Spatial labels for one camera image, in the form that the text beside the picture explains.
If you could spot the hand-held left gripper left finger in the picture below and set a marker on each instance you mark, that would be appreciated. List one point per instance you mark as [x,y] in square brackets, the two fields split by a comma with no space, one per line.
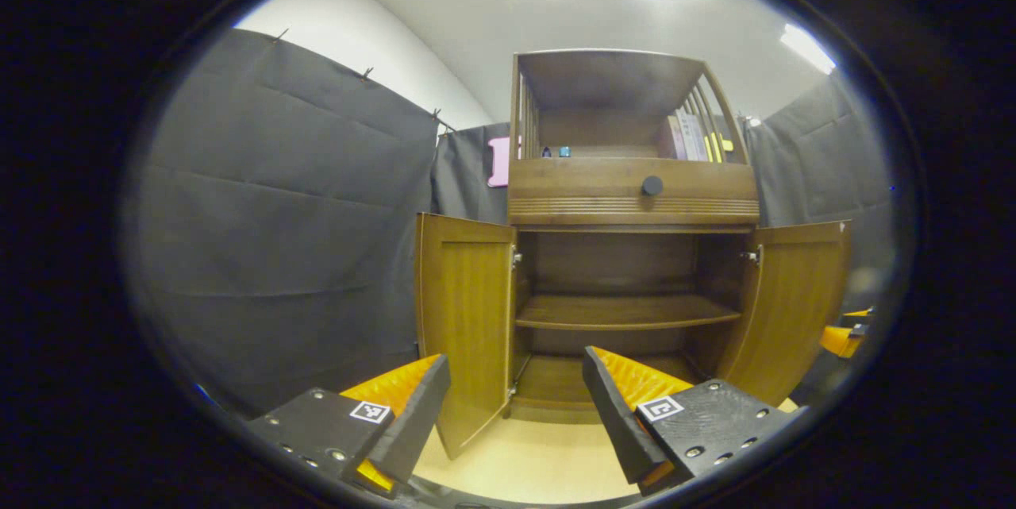
[421,422]

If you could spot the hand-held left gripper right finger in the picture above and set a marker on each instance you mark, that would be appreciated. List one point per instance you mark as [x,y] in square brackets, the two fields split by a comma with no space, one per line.
[611,422]

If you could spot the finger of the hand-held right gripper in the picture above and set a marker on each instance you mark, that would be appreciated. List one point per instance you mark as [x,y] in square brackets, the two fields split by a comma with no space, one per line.
[840,341]
[859,313]

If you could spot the wooden shoe cabinet door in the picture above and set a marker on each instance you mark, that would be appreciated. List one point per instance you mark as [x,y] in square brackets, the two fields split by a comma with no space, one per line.
[464,326]
[794,310]

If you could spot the wooden double-door shoe cabinet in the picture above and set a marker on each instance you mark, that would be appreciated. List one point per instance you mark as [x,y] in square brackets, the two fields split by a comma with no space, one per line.
[611,263]

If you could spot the wooden inner cabinet shelf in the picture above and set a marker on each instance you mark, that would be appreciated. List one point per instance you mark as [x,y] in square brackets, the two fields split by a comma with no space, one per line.
[627,310]

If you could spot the wooden cabinet drawer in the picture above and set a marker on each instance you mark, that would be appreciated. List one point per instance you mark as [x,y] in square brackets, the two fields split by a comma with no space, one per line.
[579,187]

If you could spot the light grey book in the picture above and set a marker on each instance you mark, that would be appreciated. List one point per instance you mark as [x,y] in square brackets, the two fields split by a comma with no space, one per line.
[702,140]

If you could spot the black round drawer knob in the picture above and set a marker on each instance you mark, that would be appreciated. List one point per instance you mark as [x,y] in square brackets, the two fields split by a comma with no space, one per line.
[652,185]

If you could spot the white book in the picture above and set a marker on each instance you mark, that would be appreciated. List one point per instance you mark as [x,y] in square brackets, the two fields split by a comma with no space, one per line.
[689,137]

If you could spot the pale purple book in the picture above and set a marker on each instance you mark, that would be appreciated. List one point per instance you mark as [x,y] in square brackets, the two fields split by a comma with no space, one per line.
[671,140]

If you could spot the ceiling light panel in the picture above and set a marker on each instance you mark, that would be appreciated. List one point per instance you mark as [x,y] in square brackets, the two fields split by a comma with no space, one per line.
[806,47]

